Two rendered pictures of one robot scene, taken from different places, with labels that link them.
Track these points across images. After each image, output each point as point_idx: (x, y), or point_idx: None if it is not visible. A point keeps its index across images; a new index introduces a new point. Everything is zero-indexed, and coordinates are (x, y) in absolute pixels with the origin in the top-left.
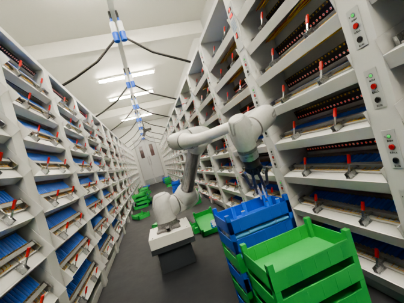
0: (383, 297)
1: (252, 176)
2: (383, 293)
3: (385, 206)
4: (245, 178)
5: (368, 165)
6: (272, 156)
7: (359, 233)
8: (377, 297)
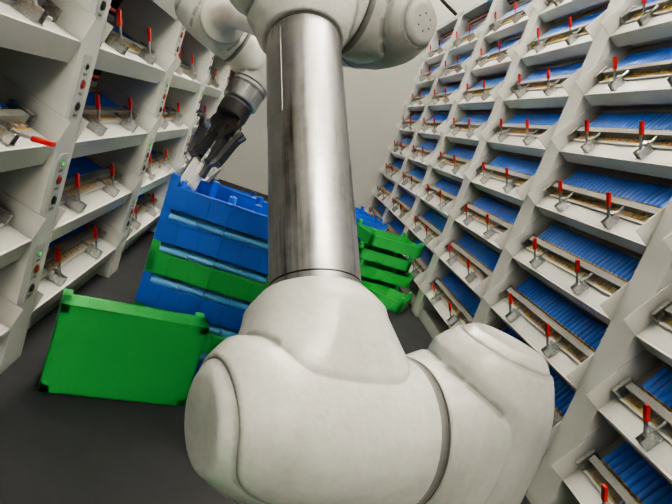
0: (84, 292)
1: (227, 140)
2: (74, 292)
3: (88, 167)
4: (236, 146)
5: (120, 111)
6: (83, 80)
7: (106, 211)
8: (88, 295)
